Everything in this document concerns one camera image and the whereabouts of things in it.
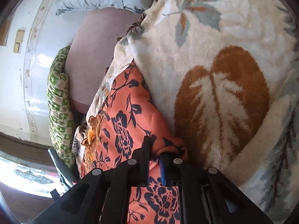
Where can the small blue pillow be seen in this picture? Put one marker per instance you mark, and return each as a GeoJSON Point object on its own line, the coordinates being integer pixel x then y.
{"type": "Point", "coordinates": [66, 175]}

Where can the cream leaf-pattern fleece blanket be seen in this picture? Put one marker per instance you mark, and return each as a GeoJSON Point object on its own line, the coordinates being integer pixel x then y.
{"type": "Point", "coordinates": [224, 75]}

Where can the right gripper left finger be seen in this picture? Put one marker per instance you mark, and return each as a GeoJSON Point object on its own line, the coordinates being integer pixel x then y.
{"type": "Point", "coordinates": [101, 196]}

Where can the orange floral garment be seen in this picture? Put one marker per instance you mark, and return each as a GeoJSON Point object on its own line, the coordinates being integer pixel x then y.
{"type": "Point", "coordinates": [110, 136]}

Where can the green white patterned pillow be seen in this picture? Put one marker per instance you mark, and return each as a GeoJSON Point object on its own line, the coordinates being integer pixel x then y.
{"type": "Point", "coordinates": [61, 122]}

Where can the mauve bed sheet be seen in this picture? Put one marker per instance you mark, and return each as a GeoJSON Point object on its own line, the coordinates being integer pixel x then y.
{"type": "Point", "coordinates": [91, 52]}

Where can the stained glass window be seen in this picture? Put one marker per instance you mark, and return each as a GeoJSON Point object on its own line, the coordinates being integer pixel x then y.
{"type": "Point", "coordinates": [30, 180]}

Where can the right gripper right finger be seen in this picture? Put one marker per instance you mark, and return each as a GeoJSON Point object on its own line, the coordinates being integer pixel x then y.
{"type": "Point", "coordinates": [207, 196]}

